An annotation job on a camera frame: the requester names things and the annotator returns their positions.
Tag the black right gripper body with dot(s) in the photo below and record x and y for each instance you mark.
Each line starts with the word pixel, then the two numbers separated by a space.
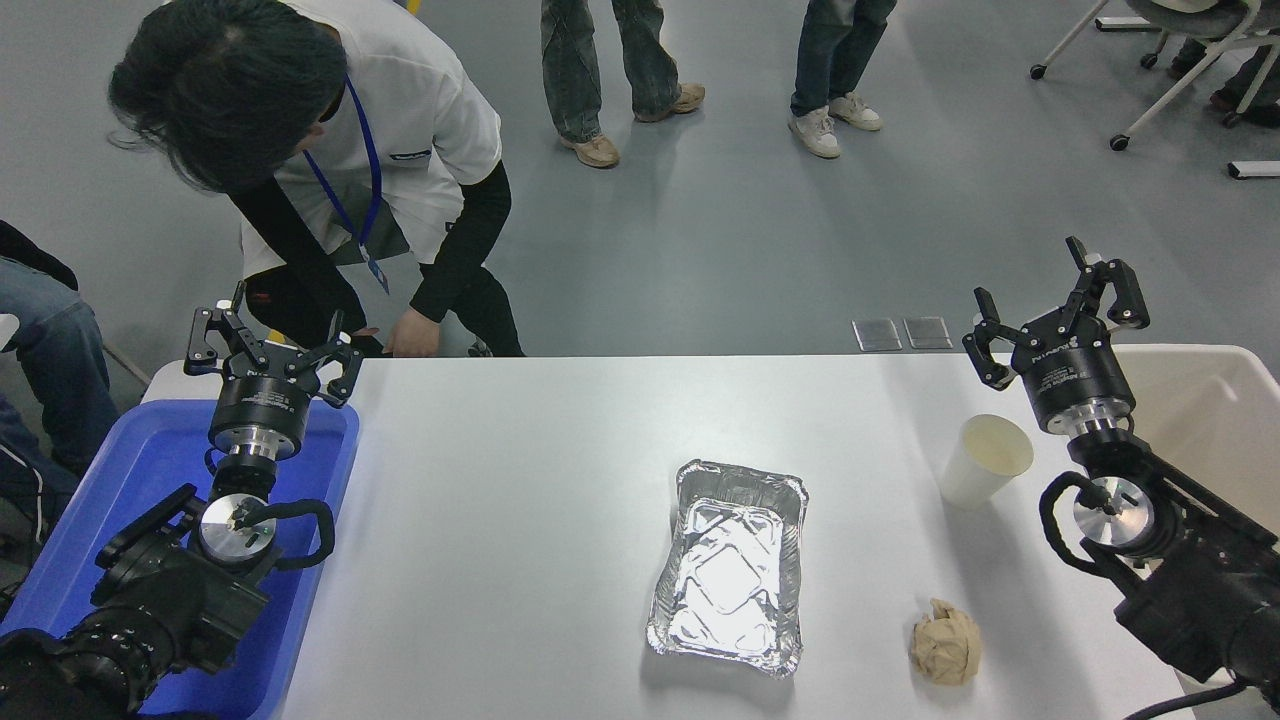
pixel 1075 370

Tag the metal floor plate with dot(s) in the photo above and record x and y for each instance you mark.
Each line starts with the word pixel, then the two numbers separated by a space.
pixel 928 333
pixel 877 335

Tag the white paper cup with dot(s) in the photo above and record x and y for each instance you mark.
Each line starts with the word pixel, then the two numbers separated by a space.
pixel 975 480

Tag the person's hand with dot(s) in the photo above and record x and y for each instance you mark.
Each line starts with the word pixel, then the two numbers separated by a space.
pixel 413 337

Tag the person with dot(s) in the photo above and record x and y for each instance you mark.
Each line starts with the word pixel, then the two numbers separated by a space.
pixel 50 350
pixel 1262 112
pixel 575 80
pixel 825 60
pixel 400 100

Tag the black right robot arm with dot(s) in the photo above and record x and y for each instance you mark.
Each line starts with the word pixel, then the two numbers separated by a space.
pixel 1210 590

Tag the grey wheeled office chair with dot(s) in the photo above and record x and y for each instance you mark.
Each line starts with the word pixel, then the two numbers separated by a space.
pixel 1200 18

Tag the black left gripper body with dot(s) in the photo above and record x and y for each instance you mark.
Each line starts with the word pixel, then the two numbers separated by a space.
pixel 260 400

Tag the blue plastic tray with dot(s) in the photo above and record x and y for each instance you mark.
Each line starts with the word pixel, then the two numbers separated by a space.
pixel 130 470

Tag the crumpled tan paper ball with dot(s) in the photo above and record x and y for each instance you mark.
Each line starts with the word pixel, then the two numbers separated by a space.
pixel 945 645

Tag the large pale bin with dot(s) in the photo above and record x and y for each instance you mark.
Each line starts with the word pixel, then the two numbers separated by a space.
pixel 1220 420

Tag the silver foil tray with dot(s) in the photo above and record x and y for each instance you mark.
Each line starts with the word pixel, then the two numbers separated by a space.
pixel 730 575

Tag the white floor bar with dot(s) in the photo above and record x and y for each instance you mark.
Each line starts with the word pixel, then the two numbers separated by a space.
pixel 1255 170
pixel 1125 23

